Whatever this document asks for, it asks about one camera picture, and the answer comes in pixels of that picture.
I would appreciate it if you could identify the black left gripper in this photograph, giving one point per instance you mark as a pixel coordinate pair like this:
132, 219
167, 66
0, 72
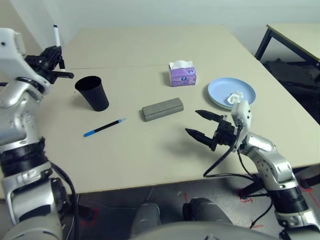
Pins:
38, 65

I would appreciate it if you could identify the green plate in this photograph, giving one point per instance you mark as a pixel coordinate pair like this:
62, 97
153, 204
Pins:
220, 108

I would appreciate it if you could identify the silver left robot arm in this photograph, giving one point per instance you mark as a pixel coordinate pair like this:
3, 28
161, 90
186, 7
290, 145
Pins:
20, 120

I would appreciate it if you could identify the black plastic cup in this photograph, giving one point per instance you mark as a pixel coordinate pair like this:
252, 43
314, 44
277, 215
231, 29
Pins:
96, 97

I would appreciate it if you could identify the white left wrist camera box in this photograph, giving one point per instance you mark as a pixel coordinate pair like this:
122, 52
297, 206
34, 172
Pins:
10, 57

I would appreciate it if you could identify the black pen blue cap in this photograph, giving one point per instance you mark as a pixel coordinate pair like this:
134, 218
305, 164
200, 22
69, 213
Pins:
105, 127

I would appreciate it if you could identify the grey left robot leg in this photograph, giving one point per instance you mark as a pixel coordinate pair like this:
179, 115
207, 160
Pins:
147, 217

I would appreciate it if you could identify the red floor tape mark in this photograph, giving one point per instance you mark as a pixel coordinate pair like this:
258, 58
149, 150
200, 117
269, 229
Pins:
257, 226
246, 200
186, 197

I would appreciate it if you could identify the purple tissue pack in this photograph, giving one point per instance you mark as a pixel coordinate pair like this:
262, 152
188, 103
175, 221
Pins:
182, 78

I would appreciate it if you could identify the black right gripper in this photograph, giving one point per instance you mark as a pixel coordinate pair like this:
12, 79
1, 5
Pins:
226, 135

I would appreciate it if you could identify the white tissue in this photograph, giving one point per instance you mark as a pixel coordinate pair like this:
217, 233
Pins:
235, 98

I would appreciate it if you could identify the grey round base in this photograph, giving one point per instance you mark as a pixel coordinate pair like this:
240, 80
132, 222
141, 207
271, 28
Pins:
205, 210

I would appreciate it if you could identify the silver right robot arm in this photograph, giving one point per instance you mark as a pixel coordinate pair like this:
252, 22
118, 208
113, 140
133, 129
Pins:
272, 165

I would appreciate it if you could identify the beige table black legs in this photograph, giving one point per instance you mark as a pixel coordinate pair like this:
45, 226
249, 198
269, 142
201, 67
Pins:
297, 37

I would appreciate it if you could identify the grey glasses case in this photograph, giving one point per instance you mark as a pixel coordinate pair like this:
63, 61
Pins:
162, 110

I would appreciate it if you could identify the grey robot torso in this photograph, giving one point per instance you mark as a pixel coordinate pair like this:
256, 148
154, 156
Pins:
187, 232

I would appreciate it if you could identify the blue plate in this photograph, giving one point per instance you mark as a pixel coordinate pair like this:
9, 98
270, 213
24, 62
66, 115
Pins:
220, 90

